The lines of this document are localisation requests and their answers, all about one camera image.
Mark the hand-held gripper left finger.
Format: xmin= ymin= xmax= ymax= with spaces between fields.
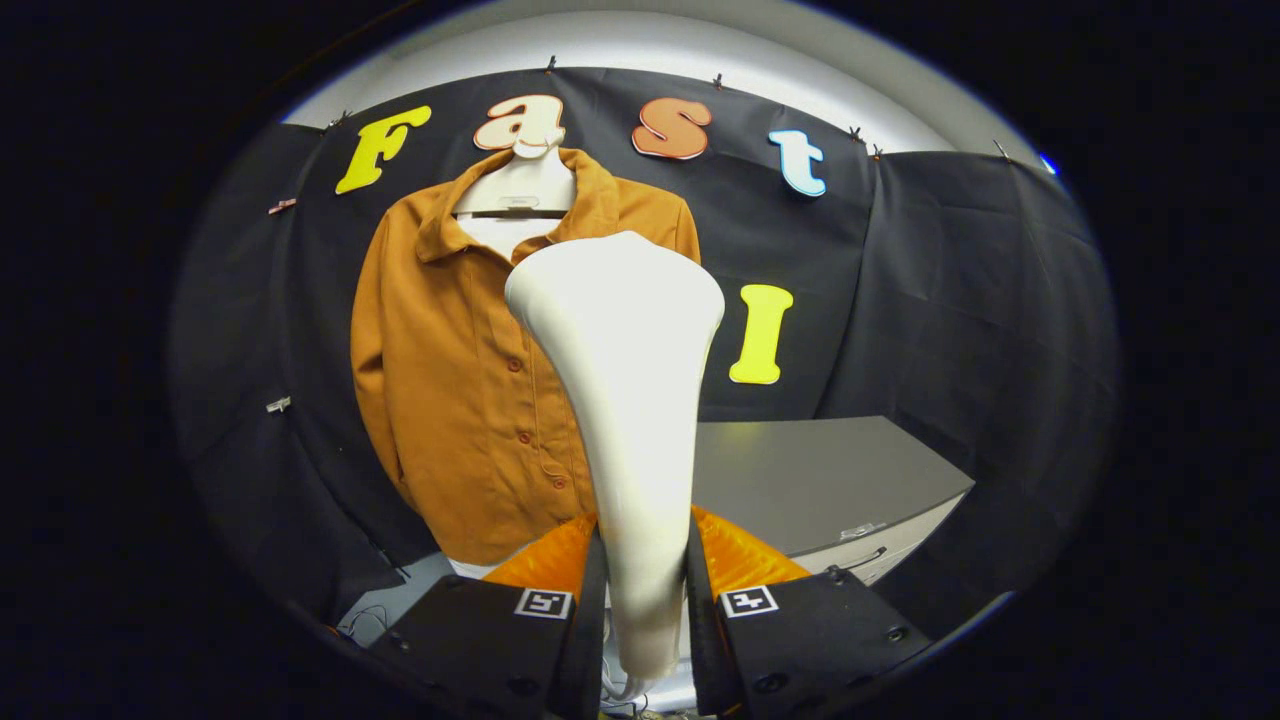
xmin=370 ymin=512 xmax=609 ymax=720

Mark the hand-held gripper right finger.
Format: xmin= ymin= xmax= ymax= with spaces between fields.
xmin=685 ymin=505 xmax=933 ymax=719

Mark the orange-brown button shirt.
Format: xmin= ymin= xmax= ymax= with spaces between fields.
xmin=350 ymin=148 xmax=701 ymax=567

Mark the white garment steamer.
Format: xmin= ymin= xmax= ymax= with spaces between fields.
xmin=505 ymin=232 xmax=726 ymax=683

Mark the black backdrop cloth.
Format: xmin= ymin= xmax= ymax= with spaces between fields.
xmin=170 ymin=68 xmax=1119 ymax=641

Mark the white mannequin torso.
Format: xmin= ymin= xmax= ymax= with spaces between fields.
xmin=450 ymin=140 xmax=578 ymax=581

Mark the row of black cloth clips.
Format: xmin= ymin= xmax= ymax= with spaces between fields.
xmin=325 ymin=55 xmax=1011 ymax=161

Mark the thin black cable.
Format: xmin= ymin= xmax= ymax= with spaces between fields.
xmin=335 ymin=600 xmax=396 ymax=641

